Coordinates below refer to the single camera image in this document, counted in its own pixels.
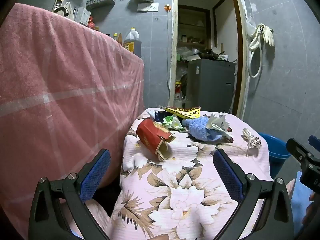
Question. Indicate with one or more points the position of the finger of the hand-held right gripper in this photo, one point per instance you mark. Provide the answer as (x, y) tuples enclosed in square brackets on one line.
[(315, 142), (297, 151)]

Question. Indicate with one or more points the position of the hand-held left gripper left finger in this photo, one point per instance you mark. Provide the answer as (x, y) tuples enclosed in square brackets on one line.
[(96, 175)]

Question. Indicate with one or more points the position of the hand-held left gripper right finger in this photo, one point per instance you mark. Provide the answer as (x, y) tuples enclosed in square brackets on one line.
[(228, 177)]

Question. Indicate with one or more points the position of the blue plastic bucket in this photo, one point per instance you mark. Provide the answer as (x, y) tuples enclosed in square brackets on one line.
[(275, 152)]

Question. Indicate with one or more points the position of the printed paper wrapper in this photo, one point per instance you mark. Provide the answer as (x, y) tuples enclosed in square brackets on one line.
[(220, 125)]

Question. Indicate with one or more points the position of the blue fluffy cloth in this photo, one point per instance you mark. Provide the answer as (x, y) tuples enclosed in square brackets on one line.
[(200, 127)]

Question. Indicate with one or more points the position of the red paper carton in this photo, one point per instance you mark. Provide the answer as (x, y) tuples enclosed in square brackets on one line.
[(150, 135)]

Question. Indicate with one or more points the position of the yellow and red box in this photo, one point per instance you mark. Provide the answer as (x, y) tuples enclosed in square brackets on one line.
[(185, 112)]

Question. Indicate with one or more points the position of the green and white wrapper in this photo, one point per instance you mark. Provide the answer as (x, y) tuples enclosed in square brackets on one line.
[(172, 122)]

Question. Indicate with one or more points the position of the white and blue packet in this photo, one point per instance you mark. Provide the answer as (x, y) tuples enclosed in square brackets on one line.
[(158, 116)]

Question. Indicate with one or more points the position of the person's right hand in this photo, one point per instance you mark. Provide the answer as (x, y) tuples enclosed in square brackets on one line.
[(308, 212)]

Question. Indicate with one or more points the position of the light blue cloth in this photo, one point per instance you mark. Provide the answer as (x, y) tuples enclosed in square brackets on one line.
[(300, 195)]

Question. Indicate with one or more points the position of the person's right leg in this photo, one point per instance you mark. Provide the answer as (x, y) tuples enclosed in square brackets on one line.
[(290, 188)]

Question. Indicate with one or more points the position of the person's leg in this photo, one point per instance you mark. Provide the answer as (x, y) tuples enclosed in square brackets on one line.
[(102, 215), (290, 188)]

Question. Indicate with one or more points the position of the person's left leg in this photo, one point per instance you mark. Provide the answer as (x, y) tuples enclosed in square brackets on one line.
[(102, 215)]

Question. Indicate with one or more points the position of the pink floral cloth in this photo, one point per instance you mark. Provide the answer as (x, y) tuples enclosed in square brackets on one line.
[(180, 180)]

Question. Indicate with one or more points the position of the red bottle on floor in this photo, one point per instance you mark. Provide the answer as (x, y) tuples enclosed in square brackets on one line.
[(178, 97)]

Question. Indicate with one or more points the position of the grey washing machine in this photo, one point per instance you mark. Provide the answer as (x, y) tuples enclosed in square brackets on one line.
[(210, 85)]

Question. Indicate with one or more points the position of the pink checked towel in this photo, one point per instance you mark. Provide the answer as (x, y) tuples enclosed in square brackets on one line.
[(62, 80)]

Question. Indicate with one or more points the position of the cream rubber gloves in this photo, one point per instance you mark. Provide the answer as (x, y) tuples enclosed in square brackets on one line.
[(268, 35)]

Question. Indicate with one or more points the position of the black wok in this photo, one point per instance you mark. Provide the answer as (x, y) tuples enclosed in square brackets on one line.
[(205, 54)]

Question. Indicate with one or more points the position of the large cooking oil bottle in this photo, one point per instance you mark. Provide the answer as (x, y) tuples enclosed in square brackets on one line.
[(132, 42)]

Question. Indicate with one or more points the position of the brown pointed bottle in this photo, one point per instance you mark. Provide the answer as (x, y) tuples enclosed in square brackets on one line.
[(120, 38)]

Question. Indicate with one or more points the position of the red plastic bag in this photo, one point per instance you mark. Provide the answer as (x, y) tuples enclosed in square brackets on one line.
[(91, 23)]

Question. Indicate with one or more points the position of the wooden shelf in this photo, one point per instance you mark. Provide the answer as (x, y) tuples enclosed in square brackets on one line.
[(192, 26)]

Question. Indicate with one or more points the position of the white cloth bag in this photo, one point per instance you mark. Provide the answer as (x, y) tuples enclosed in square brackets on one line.
[(69, 10)]

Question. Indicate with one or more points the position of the wooden door frame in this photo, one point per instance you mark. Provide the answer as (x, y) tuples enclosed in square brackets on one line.
[(241, 55)]

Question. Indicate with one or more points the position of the small clear bag on frame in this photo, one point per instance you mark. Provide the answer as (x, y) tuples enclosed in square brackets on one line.
[(250, 27)]

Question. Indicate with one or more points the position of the white wall socket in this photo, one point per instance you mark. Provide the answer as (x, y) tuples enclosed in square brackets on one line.
[(148, 7)]

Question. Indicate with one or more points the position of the orange wall hook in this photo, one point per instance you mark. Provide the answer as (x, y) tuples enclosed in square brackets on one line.
[(167, 7)]

